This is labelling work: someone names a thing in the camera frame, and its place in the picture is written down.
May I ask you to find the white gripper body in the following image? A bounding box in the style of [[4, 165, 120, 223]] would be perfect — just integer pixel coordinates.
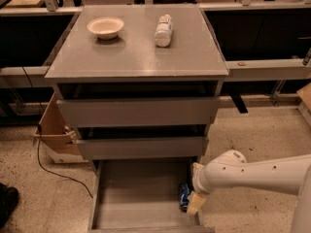
[[192, 162, 208, 194]]

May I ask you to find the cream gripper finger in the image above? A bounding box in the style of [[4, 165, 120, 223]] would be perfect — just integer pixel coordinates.
[[187, 191, 206, 215]]

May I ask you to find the blue pepsi can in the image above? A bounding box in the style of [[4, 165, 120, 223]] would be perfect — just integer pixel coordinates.
[[179, 183, 190, 212]]

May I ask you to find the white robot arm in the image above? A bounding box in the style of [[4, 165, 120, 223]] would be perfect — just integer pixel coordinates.
[[187, 150, 311, 233]]

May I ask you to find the grey middle drawer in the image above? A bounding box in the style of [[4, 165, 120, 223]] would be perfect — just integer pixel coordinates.
[[77, 137, 208, 160]]

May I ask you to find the grey open bottom drawer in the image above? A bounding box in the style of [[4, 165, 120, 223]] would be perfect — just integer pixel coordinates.
[[87, 158, 216, 233]]

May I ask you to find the grey top drawer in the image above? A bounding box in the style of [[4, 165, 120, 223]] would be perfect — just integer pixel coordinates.
[[56, 97, 220, 127]]

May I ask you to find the grey drawer cabinet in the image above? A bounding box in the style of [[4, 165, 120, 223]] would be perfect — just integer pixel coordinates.
[[44, 4, 230, 233]]

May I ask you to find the white plastic bottle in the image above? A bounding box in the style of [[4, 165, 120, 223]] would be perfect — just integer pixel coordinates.
[[155, 15, 173, 48]]

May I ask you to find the cardboard box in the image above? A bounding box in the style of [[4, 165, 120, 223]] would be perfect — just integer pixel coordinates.
[[34, 93, 85, 164]]

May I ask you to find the white paper bowl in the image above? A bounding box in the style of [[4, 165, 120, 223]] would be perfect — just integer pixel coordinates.
[[86, 17, 124, 40]]

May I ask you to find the black shoe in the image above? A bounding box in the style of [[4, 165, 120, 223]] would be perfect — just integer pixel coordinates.
[[0, 183, 18, 228]]

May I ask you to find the black cable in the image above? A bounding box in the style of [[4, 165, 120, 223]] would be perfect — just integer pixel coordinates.
[[20, 66, 94, 199]]

